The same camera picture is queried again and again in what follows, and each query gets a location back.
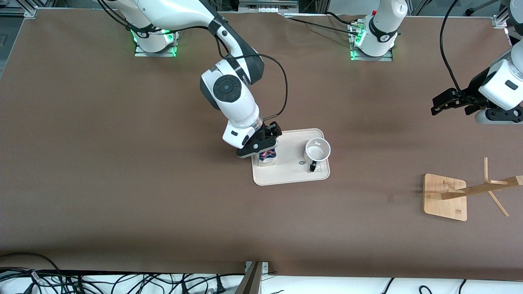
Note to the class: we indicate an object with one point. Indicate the aluminium frame profile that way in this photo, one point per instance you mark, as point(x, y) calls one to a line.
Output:
point(24, 12)
point(499, 21)

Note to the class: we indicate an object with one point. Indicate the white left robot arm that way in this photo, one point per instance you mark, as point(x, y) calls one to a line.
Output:
point(382, 24)

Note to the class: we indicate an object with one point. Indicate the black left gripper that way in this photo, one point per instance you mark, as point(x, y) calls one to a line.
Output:
point(475, 90)

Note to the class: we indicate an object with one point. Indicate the wooden mug tree stand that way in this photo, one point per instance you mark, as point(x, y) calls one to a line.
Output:
point(443, 200)

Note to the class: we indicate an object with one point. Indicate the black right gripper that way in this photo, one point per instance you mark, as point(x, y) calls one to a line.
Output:
point(270, 131)

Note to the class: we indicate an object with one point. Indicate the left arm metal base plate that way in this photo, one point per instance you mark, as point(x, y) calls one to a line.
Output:
point(372, 58)

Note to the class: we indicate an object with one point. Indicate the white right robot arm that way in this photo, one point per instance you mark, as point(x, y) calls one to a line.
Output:
point(237, 102)

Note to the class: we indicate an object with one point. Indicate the cream plastic tray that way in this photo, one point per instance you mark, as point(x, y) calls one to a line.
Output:
point(290, 175)

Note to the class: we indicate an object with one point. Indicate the blue milk carton green cap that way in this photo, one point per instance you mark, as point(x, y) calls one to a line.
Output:
point(267, 160)

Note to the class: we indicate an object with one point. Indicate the white power strip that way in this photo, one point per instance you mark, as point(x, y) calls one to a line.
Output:
point(267, 7)

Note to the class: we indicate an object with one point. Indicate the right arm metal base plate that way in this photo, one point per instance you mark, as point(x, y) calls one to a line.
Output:
point(155, 54)

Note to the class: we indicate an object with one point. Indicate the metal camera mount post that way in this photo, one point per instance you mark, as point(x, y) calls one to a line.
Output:
point(252, 279)

